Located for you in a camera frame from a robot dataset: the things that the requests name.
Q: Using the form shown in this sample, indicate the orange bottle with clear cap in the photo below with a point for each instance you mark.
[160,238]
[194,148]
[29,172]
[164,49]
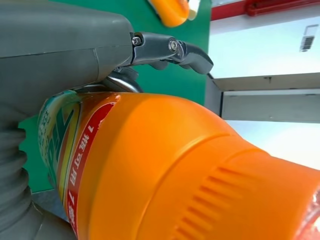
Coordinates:
[170,11]

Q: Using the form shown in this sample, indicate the red panel board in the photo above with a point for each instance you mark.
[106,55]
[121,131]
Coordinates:
[275,8]

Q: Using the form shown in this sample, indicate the grey wall ledge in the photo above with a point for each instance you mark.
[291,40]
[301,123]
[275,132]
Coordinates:
[269,106]

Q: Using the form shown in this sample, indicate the green table mat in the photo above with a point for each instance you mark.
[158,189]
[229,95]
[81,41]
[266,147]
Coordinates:
[162,86]

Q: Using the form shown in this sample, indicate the orange bottle with white cap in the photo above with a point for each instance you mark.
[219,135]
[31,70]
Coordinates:
[162,165]

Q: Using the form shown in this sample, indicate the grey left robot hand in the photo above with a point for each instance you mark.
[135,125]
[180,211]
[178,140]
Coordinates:
[62,49]

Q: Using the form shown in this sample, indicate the wall vent grille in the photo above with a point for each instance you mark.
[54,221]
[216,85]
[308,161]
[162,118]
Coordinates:
[309,38]

